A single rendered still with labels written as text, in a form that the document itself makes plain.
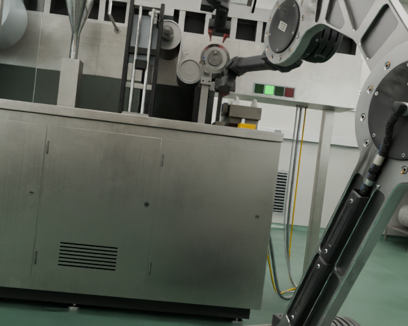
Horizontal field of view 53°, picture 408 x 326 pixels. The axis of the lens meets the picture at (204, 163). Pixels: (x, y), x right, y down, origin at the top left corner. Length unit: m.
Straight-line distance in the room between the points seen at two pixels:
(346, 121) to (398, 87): 4.39
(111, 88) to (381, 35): 1.81
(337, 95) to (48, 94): 1.68
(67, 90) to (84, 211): 0.67
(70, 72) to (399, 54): 1.73
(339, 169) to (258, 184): 3.32
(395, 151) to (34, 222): 1.54
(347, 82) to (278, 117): 2.34
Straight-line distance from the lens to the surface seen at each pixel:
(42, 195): 1.91
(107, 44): 2.51
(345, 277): 0.83
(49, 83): 2.54
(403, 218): 5.12
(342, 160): 5.12
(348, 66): 2.66
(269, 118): 4.87
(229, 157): 1.83
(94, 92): 2.47
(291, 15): 1.15
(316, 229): 2.76
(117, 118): 1.80
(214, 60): 2.11
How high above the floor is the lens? 0.77
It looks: 1 degrees down
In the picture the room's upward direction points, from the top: 7 degrees clockwise
